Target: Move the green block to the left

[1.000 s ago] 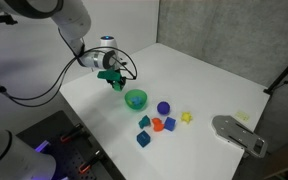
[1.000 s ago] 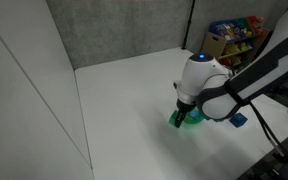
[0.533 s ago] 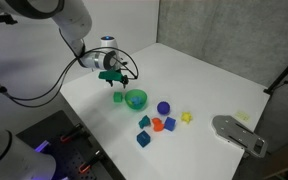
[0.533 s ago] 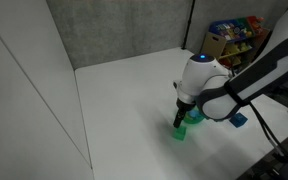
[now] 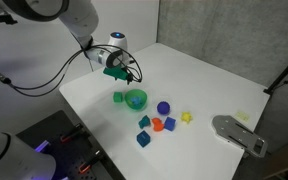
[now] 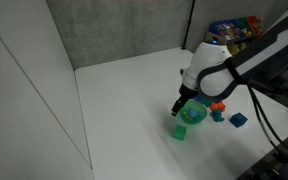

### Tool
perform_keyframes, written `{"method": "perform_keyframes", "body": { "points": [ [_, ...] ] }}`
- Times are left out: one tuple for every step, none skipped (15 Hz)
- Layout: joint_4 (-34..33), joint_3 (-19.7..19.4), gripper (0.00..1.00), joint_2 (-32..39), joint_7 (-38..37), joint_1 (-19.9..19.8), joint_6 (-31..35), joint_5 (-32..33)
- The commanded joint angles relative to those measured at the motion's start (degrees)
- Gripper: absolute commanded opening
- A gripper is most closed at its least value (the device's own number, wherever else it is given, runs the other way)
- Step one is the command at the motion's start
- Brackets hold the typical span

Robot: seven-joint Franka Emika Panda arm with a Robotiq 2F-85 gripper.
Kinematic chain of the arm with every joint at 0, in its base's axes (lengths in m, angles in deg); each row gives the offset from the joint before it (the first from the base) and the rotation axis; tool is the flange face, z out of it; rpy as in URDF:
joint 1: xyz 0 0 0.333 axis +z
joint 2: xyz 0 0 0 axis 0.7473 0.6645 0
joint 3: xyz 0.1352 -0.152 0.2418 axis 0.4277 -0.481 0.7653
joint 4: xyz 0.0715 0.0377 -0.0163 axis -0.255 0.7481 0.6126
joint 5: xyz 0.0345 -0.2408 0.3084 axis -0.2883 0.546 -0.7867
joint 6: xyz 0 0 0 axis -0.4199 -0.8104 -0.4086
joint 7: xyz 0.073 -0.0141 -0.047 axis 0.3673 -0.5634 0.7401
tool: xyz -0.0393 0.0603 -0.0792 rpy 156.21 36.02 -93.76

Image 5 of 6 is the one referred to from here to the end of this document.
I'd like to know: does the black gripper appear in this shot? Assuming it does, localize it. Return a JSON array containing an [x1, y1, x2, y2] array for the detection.
[[115, 71, 134, 85]]

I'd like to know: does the green rubber block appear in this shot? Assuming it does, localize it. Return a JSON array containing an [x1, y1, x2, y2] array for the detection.
[[112, 91, 124, 104]]

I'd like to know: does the blue rubber block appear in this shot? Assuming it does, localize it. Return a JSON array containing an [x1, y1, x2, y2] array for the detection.
[[163, 116, 177, 132]]

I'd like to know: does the green plastic bowl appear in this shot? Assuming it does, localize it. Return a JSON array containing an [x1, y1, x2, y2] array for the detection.
[[124, 88, 149, 113]]

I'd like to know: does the light blue rubber toy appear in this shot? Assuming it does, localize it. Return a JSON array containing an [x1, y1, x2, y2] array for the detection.
[[129, 96, 144, 108]]

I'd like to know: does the purple bumpy ball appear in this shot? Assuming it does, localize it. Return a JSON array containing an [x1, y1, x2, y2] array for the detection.
[[156, 100, 171, 116]]

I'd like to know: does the teal rubber toy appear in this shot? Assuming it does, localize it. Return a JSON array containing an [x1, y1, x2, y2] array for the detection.
[[138, 114, 151, 130]]

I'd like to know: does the orange rubber toy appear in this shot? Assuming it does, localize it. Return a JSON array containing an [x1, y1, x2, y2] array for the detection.
[[151, 117, 165, 132]]

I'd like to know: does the dark blue rubber cube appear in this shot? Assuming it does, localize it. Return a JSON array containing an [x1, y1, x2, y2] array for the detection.
[[136, 129, 152, 148]]

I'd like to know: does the yellow star toy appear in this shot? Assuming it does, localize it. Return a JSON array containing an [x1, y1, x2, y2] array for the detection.
[[179, 111, 193, 125]]

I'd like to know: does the purple glowing light strip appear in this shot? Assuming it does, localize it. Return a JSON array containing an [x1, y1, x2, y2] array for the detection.
[[33, 139, 52, 154]]

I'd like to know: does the yellow sticky note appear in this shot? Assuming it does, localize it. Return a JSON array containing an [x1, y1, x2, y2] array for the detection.
[[234, 110, 252, 122]]

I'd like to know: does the grey metal mounting plate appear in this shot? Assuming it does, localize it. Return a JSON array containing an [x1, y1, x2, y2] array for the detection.
[[211, 114, 268, 159]]

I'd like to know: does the black tripod stand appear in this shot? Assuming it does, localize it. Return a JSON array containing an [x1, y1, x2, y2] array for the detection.
[[263, 48, 288, 96]]

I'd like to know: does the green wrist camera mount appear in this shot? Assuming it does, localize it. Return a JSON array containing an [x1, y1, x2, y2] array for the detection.
[[102, 65, 129, 80]]

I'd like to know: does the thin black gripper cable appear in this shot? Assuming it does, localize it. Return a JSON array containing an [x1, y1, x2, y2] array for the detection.
[[0, 44, 144, 93]]

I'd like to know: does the orange handled toggle clamp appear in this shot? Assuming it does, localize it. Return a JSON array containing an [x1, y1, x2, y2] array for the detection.
[[59, 123, 85, 144], [78, 149, 105, 174]]

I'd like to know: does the thick black camera cable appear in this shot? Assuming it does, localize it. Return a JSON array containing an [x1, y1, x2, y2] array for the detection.
[[0, 44, 144, 98]]

